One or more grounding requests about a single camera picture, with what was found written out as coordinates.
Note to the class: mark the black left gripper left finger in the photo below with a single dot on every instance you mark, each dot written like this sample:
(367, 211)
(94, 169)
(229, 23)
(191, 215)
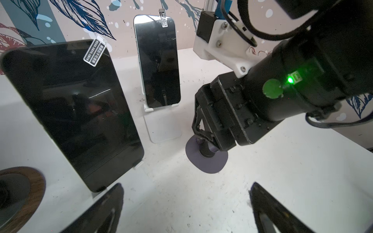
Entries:
(103, 216)

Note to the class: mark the black phone centre with sticker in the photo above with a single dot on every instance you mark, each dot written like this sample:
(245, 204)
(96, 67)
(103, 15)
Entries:
(82, 107)

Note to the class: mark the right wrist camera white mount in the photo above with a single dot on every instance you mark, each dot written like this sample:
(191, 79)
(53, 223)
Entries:
(216, 40)

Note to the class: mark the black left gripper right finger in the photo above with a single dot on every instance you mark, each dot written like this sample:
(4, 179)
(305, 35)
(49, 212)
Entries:
(271, 216)

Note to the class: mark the round wooden phone stand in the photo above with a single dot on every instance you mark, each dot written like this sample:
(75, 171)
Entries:
(22, 190)

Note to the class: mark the white phone stand rear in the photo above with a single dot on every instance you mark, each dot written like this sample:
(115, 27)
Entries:
(161, 123)

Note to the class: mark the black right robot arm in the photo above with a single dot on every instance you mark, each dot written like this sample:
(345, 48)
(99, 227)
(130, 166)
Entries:
(308, 70)

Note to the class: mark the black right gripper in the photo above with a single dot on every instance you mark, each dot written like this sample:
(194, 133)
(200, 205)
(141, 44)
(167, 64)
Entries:
(225, 117)

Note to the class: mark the purple round phone stand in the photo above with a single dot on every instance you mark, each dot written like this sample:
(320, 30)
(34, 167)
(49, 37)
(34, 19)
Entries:
(205, 156)

